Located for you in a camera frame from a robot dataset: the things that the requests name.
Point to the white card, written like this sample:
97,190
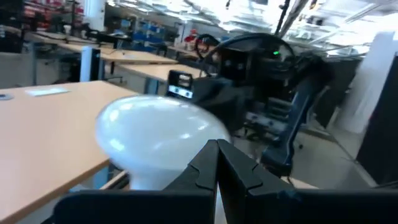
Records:
46,91

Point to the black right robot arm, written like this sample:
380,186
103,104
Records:
295,109

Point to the white cabinet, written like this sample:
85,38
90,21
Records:
373,87

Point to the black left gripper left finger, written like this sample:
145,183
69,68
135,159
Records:
192,205

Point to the black cabinet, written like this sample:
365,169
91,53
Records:
382,140

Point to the light wood background desk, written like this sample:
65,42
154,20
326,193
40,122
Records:
130,57
155,72

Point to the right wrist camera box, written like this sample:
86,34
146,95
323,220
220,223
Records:
180,84

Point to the white upright panel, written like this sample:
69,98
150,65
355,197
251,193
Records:
87,63

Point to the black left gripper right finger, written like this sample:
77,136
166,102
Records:
280,207

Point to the large light wood desk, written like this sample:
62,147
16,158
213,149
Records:
46,140

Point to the white reflector lightbulb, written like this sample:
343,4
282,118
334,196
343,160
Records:
155,133

